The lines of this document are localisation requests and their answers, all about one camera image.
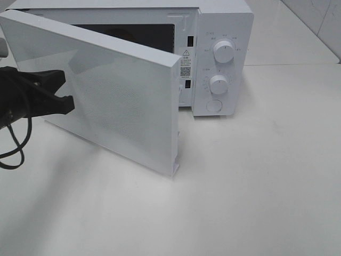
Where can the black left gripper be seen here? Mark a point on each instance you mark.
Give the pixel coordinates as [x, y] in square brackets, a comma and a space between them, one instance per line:
[25, 94]

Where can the white microwave door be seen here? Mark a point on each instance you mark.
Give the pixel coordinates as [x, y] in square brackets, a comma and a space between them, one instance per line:
[126, 95]

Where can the round white door button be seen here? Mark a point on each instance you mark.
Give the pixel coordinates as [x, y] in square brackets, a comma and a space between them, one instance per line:
[214, 106]

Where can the white dial knob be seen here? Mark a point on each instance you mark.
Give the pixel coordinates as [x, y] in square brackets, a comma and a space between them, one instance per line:
[218, 84]
[224, 51]

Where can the burger with cheese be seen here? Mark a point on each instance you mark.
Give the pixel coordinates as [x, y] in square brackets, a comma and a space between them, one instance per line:
[120, 32]

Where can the white microwave oven body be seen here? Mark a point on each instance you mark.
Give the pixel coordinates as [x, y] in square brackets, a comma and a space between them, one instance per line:
[160, 33]

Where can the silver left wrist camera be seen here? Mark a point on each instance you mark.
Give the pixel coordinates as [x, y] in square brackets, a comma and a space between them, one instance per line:
[4, 52]

